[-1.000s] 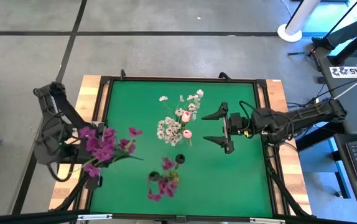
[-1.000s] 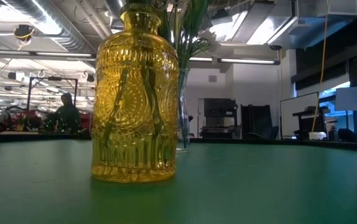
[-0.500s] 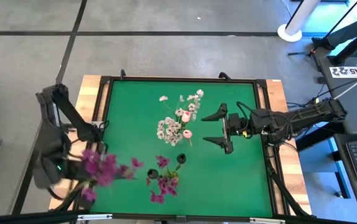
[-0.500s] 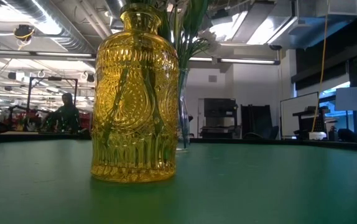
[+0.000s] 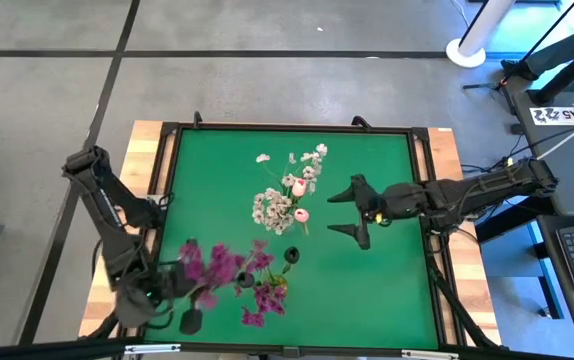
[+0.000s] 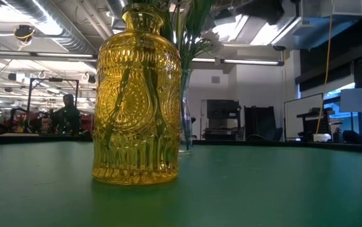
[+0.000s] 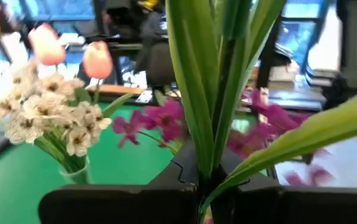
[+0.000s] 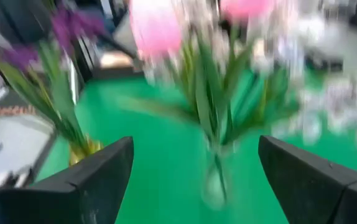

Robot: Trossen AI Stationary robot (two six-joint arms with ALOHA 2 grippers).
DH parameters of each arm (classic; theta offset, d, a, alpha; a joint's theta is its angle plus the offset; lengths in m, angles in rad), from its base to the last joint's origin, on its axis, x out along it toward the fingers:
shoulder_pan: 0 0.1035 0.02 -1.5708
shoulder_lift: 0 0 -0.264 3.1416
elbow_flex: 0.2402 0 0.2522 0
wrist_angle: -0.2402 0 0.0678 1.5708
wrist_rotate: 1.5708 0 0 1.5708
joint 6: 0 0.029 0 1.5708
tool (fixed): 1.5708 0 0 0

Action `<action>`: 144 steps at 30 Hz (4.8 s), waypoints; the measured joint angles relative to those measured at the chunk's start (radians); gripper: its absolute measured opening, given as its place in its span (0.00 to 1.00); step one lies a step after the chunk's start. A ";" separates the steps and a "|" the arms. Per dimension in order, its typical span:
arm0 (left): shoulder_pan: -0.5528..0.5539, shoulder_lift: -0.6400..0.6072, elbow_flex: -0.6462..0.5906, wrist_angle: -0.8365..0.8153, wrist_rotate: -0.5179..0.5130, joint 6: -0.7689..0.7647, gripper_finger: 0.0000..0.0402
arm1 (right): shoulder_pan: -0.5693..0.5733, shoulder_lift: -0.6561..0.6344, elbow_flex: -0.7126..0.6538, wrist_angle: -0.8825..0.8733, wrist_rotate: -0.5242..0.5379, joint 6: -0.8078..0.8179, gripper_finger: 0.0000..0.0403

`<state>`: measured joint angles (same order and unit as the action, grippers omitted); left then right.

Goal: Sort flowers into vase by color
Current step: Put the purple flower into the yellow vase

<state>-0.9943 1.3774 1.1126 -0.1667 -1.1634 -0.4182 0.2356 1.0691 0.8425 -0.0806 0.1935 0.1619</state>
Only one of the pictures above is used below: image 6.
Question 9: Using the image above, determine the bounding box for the black ceiling camera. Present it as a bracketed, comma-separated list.
[13, 24, 36, 42]

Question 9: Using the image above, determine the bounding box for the green table mat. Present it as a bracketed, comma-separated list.
[0, 140, 362, 227]

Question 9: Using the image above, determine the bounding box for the ceiling light tube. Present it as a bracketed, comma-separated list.
[0, 50, 98, 62]
[192, 57, 285, 67]

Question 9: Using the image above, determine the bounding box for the silver spiral duct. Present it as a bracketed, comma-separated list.
[0, 0, 97, 54]

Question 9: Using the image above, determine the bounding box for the yellow hanging cable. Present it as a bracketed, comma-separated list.
[314, 0, 336, 135]

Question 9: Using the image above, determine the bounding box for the person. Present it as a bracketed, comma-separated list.
[53, 93, 83, 135]

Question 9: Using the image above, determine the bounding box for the black panel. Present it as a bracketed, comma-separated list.
[243, 105, 283, 142]

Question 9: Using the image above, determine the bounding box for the yellow embossed glass vase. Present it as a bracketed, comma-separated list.
[91, 3, 182, 186]

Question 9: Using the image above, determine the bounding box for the clear glass vase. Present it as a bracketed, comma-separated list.
[178, 68, 195, 154]

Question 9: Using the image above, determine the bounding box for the black metal station frame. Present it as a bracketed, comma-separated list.
[26, 78, 80, 134]

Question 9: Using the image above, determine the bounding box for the black cabinet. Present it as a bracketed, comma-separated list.
[206, 99, 242, 141]

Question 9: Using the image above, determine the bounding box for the purple flower bunch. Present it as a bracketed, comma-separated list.
[136, 0, 170, 152]

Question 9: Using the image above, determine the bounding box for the grey rectangular duct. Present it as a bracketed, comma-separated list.
[212, 0, 362, 51]

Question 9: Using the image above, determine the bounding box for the white rounded object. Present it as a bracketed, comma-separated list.
[312, 132, 332, 143]

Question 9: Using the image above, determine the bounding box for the whiteboard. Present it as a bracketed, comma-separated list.
[283, 92, 324, 140]

